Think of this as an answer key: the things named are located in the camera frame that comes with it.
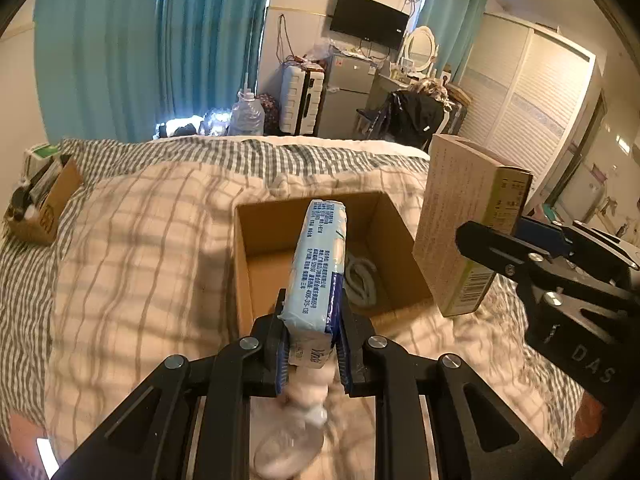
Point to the green and white carton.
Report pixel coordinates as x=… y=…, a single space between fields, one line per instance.
x=42 y=154

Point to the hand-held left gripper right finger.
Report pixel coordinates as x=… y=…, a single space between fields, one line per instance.
x=345 y=360

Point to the floral dark bag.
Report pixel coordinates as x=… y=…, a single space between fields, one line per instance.
x=270 y=110

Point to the black wall television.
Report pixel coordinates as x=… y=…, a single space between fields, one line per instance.
x=367 y=20

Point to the blue tissue pack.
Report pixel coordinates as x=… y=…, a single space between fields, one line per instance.
x=316 y=272

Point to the white suitcase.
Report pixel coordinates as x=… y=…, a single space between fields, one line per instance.
x=300 y=100

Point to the narrow blue curtain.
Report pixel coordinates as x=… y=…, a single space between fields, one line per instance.
x=457 y=20

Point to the brown paper carton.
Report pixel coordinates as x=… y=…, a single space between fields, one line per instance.
x=462 y=225

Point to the red cloth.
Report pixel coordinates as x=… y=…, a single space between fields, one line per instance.
x=586 y=415

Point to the large clear water bottle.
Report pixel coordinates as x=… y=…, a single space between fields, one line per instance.
x=246 y=114

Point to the wide blue curtain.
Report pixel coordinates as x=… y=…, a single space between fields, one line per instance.
x=150 y=45

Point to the white sliding wardrobe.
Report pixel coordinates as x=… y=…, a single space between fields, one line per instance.
x=530 y=95

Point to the small cardboard box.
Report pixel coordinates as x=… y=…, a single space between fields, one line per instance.
x=47 y=210

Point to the white oval mirror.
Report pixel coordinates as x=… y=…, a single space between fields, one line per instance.
x=419 y=49

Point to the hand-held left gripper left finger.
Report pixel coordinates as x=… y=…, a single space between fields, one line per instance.
x=281 y=360

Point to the silver refrigerator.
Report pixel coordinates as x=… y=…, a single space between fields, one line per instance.
x=346 y=95

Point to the beige plaid quilt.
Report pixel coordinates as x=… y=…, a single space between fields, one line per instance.
x=150 y=270

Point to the white plastic bottle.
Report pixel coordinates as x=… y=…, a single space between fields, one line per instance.
x=295 y=415

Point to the black jacket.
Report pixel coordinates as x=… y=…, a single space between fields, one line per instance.
x=412 y=117

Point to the grey checked bedsheet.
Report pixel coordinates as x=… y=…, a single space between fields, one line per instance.
x=45 y=280

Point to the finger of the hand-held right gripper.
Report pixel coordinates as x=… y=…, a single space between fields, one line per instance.
x=542 y=232
x=505 y=252

